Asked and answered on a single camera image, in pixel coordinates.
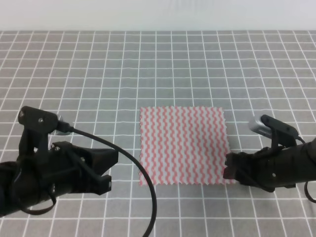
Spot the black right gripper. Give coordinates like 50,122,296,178
223,146,285,193

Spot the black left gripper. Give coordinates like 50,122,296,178
17,141,119,200

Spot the pink white wavy towel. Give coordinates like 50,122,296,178
140,106,235,185

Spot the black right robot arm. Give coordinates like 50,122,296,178
223,140,316,193

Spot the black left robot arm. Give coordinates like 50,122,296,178
0,142,119,217

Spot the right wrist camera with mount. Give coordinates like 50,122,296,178
248,115,299,151

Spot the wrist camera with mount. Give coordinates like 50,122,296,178
18,106,72,161
248,115,299,151

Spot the black right camera cable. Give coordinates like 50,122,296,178
296,135,316,204

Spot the black camera cable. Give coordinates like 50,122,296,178
296,135,316,204
58,119,158,237

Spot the black left camera cable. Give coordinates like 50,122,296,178
58,119,158,237

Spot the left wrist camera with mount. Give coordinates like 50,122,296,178
18,106,72,161

